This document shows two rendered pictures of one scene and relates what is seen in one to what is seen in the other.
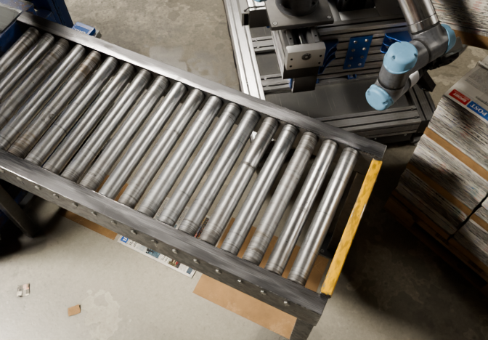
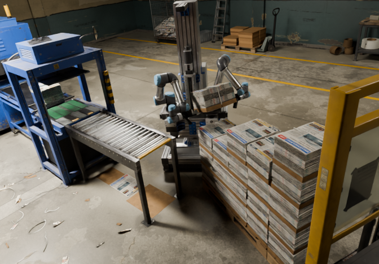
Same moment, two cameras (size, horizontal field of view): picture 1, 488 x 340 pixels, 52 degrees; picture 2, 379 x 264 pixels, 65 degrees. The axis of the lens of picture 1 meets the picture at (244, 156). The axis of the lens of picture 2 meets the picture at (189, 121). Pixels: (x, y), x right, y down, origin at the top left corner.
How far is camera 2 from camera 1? 2.24 m
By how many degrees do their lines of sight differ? 34
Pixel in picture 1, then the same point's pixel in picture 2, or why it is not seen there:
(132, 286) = (108, 197)
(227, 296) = (136, 203)
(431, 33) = (181, 104)
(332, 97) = (193, 150)
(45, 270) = (84, 189)
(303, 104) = (183, 151)
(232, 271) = (119, 153)
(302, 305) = (132, 160)
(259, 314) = not seen: hidden behind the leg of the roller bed
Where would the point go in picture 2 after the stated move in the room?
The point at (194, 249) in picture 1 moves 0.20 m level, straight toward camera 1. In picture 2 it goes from (113, 149) to (109, 161)
